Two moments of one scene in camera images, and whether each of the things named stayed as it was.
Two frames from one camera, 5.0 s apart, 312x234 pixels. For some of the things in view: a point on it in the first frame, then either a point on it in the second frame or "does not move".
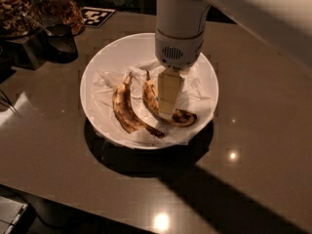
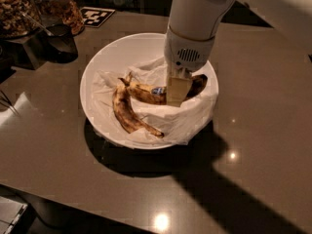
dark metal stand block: (29, 52) does not move
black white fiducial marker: (95, 17) does not move
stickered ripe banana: (179, 118) -> (159, 95)
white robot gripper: (180, 52) -> (185, 53)
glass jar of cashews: (19, 15) does not move
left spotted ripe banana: (126, 113) does not move
